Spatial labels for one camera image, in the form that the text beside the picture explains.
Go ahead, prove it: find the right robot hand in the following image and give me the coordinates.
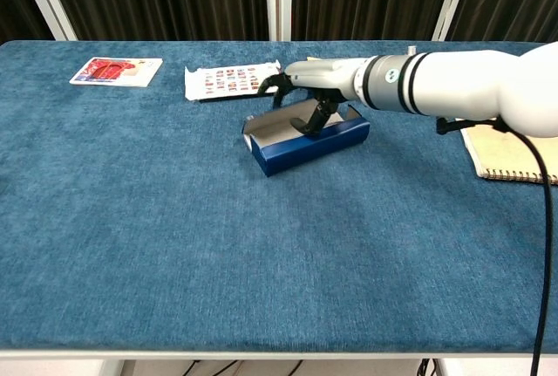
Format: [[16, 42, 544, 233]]
[[256, 56, 371, 137]]

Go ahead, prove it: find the blue cardboard glasses box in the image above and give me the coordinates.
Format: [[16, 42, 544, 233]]
[[241, 103, 371, 178]]

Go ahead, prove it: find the white sticker sheet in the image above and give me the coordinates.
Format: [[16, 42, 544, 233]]
[[184, 59, 291, 103]]

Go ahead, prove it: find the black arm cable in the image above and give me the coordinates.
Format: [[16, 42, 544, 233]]
[[435, 116, 553, 376]]

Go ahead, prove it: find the kraft spiral notebook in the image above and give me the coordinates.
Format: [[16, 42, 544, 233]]
[[460, 118, 558, 185]]

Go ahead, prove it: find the blue table cloth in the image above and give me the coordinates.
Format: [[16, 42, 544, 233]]
[[0, 39, 558, 353]]

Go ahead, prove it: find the red picture card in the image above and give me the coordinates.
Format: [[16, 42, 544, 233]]
[[69, 57, 164, 88]]

